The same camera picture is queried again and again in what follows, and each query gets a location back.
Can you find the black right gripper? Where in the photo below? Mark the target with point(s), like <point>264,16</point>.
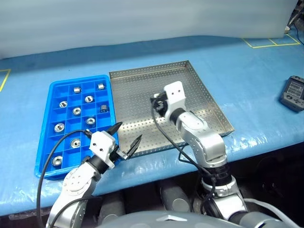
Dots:
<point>162,108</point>

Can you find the perforated steel tray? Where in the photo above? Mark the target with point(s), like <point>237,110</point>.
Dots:
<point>133,95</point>

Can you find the dark grey rounded cylinder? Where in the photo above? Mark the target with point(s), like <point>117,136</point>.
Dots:
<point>110,209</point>
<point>177,199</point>

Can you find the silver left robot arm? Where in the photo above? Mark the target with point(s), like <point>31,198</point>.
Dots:
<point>76,183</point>

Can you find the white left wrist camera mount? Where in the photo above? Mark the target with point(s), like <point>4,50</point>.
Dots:
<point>102,145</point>

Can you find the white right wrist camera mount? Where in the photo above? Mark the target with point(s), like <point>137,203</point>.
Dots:
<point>175,92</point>

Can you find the blue compartment tray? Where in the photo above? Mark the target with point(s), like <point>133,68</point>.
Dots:
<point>69,154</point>

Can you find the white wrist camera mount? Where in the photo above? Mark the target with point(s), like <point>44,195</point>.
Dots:
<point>102,145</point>
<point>175,92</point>

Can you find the grey rounded robot torso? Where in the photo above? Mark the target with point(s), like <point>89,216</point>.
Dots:
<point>166,221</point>

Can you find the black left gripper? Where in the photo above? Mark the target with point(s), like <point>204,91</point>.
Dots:
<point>116,154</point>

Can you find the dark grey handheld controller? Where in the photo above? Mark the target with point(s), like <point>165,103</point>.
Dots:
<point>293,92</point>

